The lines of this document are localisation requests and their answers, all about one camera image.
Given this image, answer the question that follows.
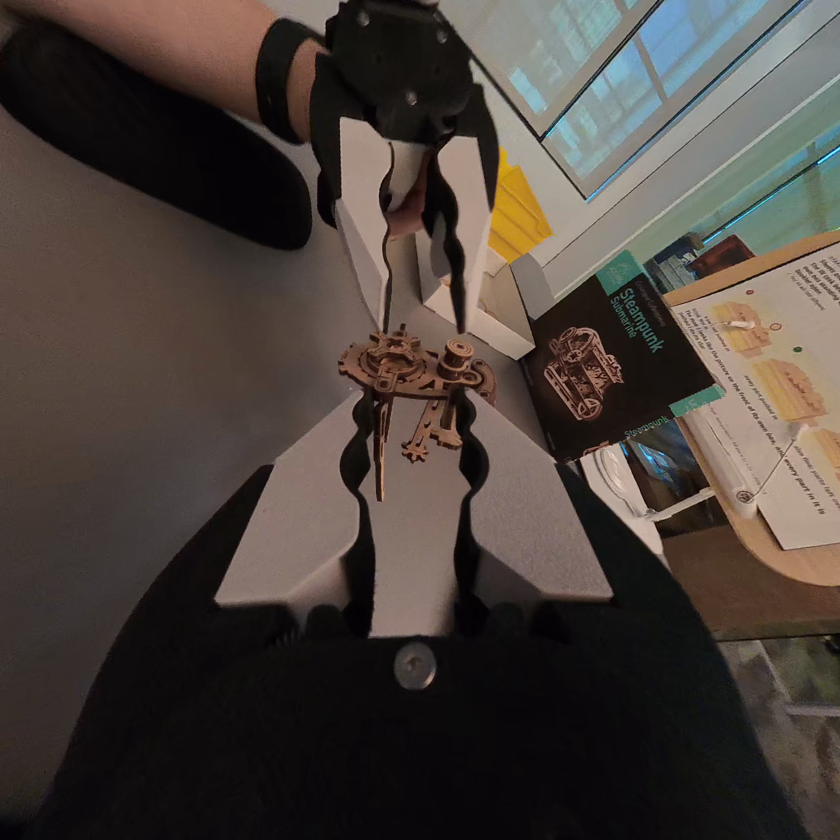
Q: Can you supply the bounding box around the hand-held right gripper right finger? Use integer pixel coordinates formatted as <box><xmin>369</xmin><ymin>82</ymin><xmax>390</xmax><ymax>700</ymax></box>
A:
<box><xmin>451</xmin><ymin>386</ymin><xmax>616</xmax><ymax>634</ymax></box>

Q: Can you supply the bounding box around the yellow plastic bin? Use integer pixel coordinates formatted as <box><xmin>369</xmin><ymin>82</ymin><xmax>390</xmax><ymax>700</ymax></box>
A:
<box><xmin>489</xmin><ymin>146</ymin><xmax>553</xmax><ymax>265</ymax></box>

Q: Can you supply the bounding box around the person's left forearm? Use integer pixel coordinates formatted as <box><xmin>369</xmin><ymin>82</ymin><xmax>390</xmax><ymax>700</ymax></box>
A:
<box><xmin>0</xmin><ymin>0</ymin><xmax>273</xmax><ymax>126</ymax></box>

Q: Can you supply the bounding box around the window with pale frame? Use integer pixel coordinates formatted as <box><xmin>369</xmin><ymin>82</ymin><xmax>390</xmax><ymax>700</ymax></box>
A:
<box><xmin>453</xmin><ymin>0</ymin><xmax>840</xmax><ymax>263</ymax></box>

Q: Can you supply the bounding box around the printed instruction sheet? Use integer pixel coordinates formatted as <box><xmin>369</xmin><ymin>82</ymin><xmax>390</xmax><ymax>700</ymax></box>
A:
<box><xmin>682</xmin><ymin>239</ymin><xmax>840</xmax><ymax>552</ymax></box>

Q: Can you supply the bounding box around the black model kit box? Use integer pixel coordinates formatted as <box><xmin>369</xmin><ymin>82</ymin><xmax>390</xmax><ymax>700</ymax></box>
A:
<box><xmin>521</xmin><ymin>249</ymin><xmax>727</xmax><ymax>465</ymax></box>

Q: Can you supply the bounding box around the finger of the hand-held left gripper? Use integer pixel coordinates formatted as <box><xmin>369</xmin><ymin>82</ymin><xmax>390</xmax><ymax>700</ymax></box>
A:
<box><xmin>335</xmin><ymin>117</ymin><xmax>396</xmax><ymax>331</ymax></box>
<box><xmin>422</xmin><ymin>133</ymin><xmax>496</xmax><ymax>333</ymax></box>

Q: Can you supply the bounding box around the person's left hand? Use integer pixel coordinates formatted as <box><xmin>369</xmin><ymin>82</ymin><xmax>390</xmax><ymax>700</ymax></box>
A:
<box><xmin>290</xmin><ymin>46</ymin><xmax>329</xmax><ymax>142</ymax></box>

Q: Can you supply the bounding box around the dark brown wooden model assembly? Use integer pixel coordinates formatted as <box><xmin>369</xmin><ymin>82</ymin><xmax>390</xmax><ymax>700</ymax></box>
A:
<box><xmin>336</xmin><ymin>323</ymin><xmax>501</xmax><ymax>467</ymax></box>

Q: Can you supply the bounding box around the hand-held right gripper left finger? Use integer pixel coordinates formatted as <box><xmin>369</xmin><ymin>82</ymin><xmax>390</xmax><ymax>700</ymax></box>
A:
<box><xmin>213</xmin><ymin>387</ymin><xmax>378</xmax><ymax>637</ymax></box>

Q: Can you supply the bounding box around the person's black top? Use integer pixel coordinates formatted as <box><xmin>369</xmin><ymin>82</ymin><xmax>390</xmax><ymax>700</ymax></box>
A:
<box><xmin>0</xmin><ymin>26</ymin><xmax>312</xmax><ymax>252</ymax></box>

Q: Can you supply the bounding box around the light wooden model part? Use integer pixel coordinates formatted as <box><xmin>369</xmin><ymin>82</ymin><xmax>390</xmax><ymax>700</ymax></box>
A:
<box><xmin>371</xmin><ymin>394</ymin><xmax>396</xmax><ymax>504</ymax></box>

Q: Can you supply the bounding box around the reddish brown object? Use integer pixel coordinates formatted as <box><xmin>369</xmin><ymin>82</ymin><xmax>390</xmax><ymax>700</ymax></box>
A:
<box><xmin>692</xmin><ymin>235</ymin><xmax>750</xmax><ymax>277</ymax></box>

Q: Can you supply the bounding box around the white plastic device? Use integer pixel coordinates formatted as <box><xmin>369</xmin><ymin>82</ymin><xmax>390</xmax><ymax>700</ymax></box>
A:
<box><xmin>581</xmin><ymin>441</ymin><xmax>665</xmax><ymax>559</ymax></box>

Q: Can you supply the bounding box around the white cardboard box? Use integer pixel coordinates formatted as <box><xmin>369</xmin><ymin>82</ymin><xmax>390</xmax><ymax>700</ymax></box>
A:
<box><xmin>394</xmin><ymin>230</ymin><xmax>555</xmax><ymax>363</ymax></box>

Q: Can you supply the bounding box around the rounded light wooden board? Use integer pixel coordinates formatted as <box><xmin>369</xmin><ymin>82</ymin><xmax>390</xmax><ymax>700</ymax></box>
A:
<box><xmin>661</xmin><ymin>230</ymin><xmax>840</xmax><ymax>586</ymax></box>

